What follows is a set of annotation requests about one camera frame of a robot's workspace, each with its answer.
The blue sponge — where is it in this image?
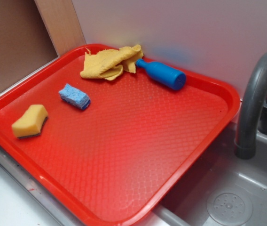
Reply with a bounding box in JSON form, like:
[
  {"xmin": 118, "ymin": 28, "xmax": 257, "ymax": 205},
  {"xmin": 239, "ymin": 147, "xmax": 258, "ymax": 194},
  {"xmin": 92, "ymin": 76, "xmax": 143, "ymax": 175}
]
[{"xmin": 58, "ymin": 84, "xmax": 91, "ymax": 110}]

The yellow sponge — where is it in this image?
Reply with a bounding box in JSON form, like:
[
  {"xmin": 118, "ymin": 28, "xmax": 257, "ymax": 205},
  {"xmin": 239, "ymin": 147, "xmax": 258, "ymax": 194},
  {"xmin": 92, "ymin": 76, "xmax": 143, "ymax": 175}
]
[{"xmin": 11, "ymin": 104, "xmax": 48, "ymax": 138}]

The red plastic tray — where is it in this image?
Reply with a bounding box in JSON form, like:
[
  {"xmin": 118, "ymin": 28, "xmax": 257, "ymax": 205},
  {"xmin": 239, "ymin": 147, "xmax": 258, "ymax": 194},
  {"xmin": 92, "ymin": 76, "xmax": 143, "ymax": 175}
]
[{"xmin": 0, "ymin": 44, "xmax": 240, "ymax": 226}]

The blue plastic bottle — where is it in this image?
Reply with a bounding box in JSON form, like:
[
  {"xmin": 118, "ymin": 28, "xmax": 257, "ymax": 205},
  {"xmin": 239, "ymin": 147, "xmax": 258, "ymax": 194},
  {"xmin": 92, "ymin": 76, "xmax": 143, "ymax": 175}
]
[{"xmin": 136, "ymin": 59, "xmax": 187, "ymax": 90}]

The yellow cloth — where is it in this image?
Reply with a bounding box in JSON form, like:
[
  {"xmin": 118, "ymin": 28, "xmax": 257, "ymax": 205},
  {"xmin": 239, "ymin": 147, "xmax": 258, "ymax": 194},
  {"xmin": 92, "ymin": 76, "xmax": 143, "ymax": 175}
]
[{"xmin": 80, "ymin": 44, "xmax": 144, "ymax": 81}]

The grey plastic sink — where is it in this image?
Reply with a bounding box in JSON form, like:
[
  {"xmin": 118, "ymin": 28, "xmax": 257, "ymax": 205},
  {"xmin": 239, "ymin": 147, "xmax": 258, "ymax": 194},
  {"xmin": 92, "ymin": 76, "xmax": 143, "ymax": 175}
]
[{"xmin": 154, "ymin": 125, "xmax": 267, "ymax": 226}]

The wooden board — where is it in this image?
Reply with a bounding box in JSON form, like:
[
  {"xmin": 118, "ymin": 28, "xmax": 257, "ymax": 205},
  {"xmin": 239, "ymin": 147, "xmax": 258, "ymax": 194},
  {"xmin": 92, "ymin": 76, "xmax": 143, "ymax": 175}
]
[{"xmin": 35, "ymin": 0, "xmax": 86, "ymax": 56}]

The grey faucet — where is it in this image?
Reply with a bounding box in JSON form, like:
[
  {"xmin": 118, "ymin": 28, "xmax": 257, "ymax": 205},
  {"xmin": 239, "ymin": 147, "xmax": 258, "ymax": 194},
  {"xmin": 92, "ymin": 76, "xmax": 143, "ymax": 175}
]
[{"xmin": 235, "ymin": 53, "xmax": 267, "ymax": 159}]

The brown cardboard panel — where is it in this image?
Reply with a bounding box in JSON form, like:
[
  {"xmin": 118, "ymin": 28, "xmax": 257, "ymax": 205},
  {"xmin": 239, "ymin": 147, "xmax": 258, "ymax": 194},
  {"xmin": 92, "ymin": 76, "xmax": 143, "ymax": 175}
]
[{"xmin": 0, "ymin": 0, "xmax": 57, "ymax": 93}]

